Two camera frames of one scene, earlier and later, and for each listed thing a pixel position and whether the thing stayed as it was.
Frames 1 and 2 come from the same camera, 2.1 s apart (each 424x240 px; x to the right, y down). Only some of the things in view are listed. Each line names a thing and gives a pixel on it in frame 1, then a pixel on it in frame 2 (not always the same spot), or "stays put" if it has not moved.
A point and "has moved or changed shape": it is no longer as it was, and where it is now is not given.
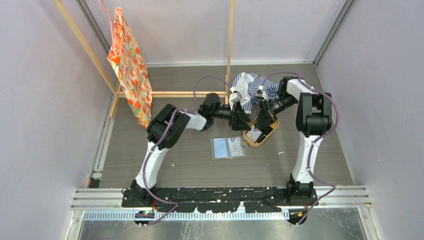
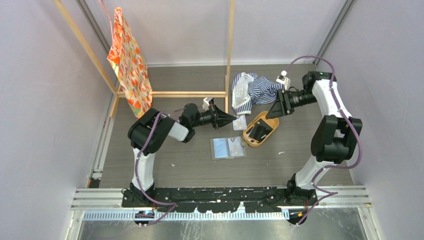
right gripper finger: [263, 116] to [277, 109]
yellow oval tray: [274, 126] stays put
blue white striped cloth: [247, 85] stays put
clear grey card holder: [228, 147] stays put
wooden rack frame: [114, 89] stays put
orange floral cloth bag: [127, 59] stays put
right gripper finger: [267, 121] to [277, 111]
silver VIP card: [253, 135] has moved or changed shape
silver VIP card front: [236, 147] stays put
